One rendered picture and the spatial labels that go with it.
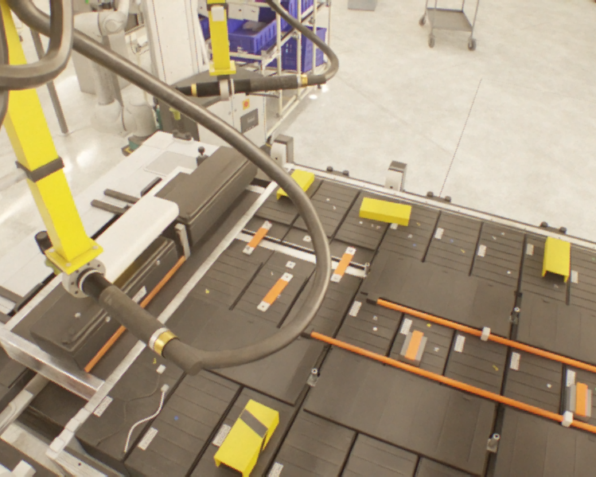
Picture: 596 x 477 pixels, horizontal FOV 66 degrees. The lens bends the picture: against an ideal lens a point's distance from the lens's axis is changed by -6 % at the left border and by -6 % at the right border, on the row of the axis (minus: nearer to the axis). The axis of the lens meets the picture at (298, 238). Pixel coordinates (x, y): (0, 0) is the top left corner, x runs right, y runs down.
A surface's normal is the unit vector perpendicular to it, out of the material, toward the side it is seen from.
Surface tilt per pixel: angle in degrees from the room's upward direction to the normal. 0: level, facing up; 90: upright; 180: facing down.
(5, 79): 99
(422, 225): 0
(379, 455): 0
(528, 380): 0
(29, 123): 90
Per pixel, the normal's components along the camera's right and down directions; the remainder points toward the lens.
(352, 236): 0.00, -0.75
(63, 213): 0.78, 0.41
